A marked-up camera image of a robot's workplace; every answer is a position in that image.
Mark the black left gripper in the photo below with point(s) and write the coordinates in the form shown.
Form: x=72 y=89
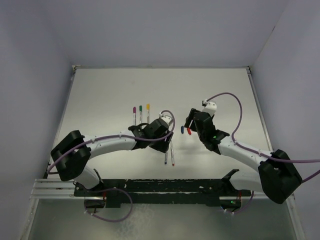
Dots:
x=163 y=146

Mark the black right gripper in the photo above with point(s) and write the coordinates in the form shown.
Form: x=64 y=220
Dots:
x=189 y=119

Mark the silver pen blue tip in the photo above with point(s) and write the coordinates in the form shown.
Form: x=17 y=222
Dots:
x=166 y=158

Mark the silver pen yellow tip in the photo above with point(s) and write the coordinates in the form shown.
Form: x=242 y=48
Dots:
x=147 y=116

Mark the silver pen red tip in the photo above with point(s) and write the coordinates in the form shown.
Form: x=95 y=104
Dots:
x=172 y=154

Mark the silver pen purple tip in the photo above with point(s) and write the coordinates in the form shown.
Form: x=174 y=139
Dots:
x=134 y=117

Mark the silver pen green tip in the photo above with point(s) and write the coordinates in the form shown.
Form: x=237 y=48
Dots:
x=140 y=117

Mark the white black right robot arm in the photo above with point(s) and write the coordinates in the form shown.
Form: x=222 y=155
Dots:
x=275 y=174

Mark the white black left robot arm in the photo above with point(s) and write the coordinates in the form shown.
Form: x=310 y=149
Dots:
x=71 y=155

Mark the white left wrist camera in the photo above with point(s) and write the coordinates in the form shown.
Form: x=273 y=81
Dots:
x=167 y=119

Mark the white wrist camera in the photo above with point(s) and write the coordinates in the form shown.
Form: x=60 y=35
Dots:
x=167 y=119
x=209 y=107

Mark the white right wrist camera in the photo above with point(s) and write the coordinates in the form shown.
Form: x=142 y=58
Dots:
x=209 y=107

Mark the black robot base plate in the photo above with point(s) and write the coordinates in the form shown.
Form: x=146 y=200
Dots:
x=208 y=192

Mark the aluminium extrusion rail left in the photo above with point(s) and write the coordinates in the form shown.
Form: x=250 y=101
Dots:
x=52 y=189

